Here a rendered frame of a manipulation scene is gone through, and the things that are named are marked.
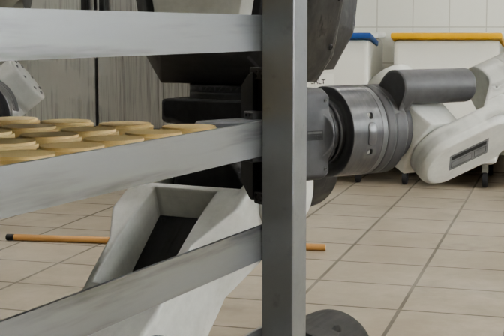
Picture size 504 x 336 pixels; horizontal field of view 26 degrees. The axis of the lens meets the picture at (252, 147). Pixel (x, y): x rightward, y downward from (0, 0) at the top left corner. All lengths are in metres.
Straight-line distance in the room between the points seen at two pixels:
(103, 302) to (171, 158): 0.13
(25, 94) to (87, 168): 0.65
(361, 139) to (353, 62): 4.54
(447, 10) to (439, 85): 5.07
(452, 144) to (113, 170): 0.44
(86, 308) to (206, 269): 0.16
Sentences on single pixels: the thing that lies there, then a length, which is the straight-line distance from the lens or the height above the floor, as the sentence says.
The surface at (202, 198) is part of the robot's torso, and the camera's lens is 1.25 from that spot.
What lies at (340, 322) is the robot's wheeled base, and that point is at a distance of 1.66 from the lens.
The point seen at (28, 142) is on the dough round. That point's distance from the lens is 0.81.
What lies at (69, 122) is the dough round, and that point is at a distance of 0.98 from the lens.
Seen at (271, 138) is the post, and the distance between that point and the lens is 0.93.
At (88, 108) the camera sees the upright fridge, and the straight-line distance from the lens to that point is 5.73.
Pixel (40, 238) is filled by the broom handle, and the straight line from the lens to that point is 4.15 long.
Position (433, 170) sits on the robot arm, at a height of 0.65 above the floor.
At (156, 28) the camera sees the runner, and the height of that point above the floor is 0.78.
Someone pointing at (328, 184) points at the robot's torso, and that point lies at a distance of 1.51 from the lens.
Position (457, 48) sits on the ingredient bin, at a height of 0.69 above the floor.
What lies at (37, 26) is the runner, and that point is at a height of 0.79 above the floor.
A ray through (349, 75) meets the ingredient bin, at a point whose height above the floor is 0.56.
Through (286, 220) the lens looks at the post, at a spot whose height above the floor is 0.62.
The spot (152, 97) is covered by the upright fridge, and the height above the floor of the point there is 0.44.
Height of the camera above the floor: 0.78
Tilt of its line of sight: 6 degrees down
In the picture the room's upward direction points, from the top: straight up
